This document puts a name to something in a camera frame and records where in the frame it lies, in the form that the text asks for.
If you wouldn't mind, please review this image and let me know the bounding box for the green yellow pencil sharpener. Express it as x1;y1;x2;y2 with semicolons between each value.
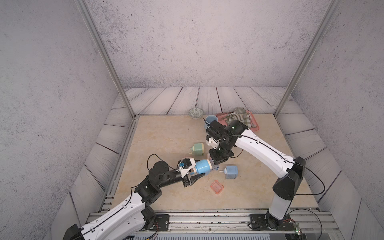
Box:
190;143;205;157

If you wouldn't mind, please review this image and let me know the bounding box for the striped ceramic cup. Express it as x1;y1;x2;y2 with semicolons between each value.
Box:
230;107;247;121

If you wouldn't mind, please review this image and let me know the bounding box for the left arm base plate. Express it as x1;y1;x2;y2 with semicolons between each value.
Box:
143;214;170;232

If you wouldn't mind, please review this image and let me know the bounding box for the pink serving tray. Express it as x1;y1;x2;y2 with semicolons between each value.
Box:
216;111;260;133

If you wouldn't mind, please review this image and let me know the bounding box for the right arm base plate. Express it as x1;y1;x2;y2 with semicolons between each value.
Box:
248;213;296;231

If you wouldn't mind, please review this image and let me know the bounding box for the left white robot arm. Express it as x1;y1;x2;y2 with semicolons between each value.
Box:
63;159;215;240

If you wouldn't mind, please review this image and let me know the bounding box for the red transparent tray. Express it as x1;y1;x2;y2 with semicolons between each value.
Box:
210;180;224;194

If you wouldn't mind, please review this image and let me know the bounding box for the green checkered cloth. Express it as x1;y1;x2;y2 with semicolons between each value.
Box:
225;113;252;128

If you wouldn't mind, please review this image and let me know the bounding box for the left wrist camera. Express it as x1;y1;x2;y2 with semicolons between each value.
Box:
177;158;196;178

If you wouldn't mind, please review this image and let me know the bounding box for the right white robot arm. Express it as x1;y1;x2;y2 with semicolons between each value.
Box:
206;120;306;221

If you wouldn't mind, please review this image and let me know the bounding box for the light blue mug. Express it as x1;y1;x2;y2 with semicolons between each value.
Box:
205;115;218;125

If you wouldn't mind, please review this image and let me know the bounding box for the patterned ceramic bowl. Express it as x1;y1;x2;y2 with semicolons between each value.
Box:
189;108;204;120

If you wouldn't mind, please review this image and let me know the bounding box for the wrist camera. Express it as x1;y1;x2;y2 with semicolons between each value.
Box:
206;120;225;149
177;158;196;178

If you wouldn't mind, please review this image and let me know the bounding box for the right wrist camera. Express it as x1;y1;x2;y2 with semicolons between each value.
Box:
206;120;225;149

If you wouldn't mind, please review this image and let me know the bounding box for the metal spoon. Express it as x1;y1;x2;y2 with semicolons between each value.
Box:
249;112;258;128

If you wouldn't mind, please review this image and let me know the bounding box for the blue pencil sharpener round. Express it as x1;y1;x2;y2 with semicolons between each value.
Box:
193;159;219;175

